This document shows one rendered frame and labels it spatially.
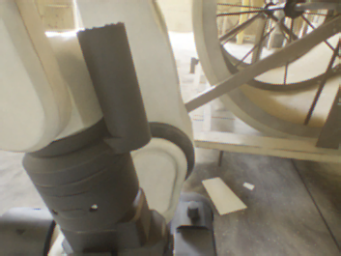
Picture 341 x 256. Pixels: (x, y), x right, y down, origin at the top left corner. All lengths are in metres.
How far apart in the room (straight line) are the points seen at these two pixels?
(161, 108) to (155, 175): 0.11
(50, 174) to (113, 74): 0.09
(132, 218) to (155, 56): 0.22
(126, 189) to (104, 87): 0.09
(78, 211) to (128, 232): 0.06
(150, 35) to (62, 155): 0.20
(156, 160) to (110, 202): 0.17
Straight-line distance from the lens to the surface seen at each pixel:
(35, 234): 0.70
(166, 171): 0.37
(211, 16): 1.39
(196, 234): 0.82
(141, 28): 0.32
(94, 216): 0.21
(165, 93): 0.36
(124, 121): 0.17
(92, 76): 0.17
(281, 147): 1.40
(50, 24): 6.94
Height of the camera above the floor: 0.85
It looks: 28 degrees down
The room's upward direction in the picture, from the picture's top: 2 degrees clockwise
